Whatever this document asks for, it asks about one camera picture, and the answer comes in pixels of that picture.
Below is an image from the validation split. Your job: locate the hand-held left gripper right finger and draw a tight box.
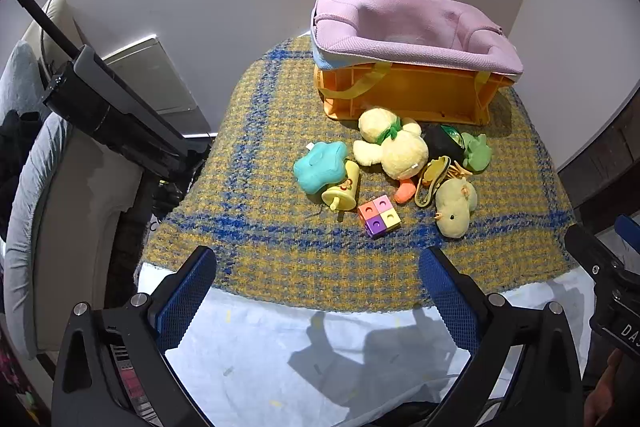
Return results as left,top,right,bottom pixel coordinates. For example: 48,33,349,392
419,247,586,427

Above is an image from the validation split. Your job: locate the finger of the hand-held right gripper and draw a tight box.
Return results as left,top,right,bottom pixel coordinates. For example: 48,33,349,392
565,224,628,283
615,214,640,254

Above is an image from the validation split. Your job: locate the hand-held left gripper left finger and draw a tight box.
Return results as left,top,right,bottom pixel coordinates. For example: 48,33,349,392
52,245,218,427

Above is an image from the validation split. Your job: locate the small yellow duck plush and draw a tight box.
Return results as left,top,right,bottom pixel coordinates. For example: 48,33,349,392
434,177,478,239

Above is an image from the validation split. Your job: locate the colourful cube block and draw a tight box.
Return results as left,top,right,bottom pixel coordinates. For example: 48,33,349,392
358,195,402,239

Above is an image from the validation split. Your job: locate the yellow toy sandal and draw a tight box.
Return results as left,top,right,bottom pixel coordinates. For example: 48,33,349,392
415,156,453,208

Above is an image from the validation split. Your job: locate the green frog toy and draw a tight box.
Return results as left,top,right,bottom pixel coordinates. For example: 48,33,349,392
460,133,493,172

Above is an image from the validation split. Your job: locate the yellow toy bell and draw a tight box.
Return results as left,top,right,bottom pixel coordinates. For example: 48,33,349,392
321,160,361,212

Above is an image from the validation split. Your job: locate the black green toy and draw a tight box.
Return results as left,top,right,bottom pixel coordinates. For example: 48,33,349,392
425,124,468,165

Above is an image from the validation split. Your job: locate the large yellow duck plush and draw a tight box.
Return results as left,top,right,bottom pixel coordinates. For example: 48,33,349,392
352,107,431,205

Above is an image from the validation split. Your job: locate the teal star plush toy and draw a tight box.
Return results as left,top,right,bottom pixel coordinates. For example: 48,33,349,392
293,141,349,195

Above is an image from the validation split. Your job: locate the orange plastic crate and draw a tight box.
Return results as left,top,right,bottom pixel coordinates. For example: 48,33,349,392
314,62,516,126

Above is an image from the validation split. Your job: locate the orange crate with pink liner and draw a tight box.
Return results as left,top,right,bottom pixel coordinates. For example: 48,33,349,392
311,0,524,122

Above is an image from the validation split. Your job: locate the person's right hand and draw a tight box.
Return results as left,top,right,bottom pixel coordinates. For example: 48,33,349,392
584,352,632,427

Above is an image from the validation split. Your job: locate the white sheet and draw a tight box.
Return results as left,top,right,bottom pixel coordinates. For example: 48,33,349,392
137,264,596,427

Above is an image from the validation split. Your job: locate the cream armchair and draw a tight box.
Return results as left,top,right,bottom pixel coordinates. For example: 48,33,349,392
27,0,148,353

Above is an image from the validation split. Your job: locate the grey cushion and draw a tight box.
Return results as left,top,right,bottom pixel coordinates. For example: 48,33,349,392
0,39,76,360

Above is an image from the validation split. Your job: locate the floral cloth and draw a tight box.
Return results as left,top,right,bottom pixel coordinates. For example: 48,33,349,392
0,332,51,427

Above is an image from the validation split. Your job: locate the yellow blue checked blanket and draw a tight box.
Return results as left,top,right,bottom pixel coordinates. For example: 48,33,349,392
135,36,576,313

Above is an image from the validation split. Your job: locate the black grey camera stand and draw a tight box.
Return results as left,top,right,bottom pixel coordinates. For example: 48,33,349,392
0,0,211,188

